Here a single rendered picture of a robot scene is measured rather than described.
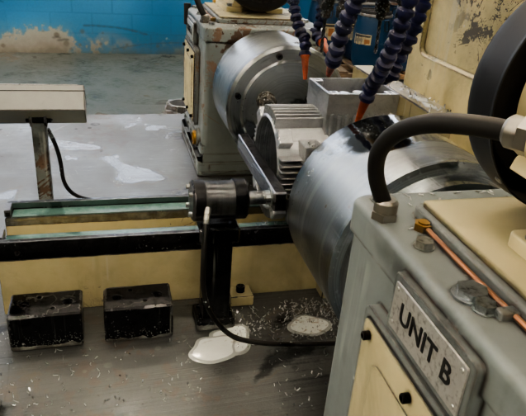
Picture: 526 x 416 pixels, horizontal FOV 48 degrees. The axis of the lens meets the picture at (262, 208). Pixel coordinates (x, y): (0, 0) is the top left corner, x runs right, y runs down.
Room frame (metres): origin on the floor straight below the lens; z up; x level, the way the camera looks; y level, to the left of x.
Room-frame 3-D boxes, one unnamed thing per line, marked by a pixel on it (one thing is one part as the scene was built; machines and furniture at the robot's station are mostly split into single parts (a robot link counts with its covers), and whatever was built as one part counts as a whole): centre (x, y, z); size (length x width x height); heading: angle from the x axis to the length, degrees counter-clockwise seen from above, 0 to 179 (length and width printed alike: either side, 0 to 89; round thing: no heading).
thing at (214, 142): (1.52, 0.07, 0.99); 0.35 x 0.31 x 0.37; 16
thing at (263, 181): (0.89, 0.01, 1.01); 0.26 x 0.04 x 0.03; 16
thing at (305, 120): (0.95, -0.09, 1.02); 0.20 x 0.19 x 0.19; 106
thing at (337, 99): (0.96, -0.13, 1.11); 0.12 x 0.11 x 0.07; 106
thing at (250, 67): (1.29, 0.00, 1.04); 0.37 x 0.25 x 0.25; 16
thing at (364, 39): (6.12, -0.93, 0.37); 1.20 x 0.80 x 0.74; 103
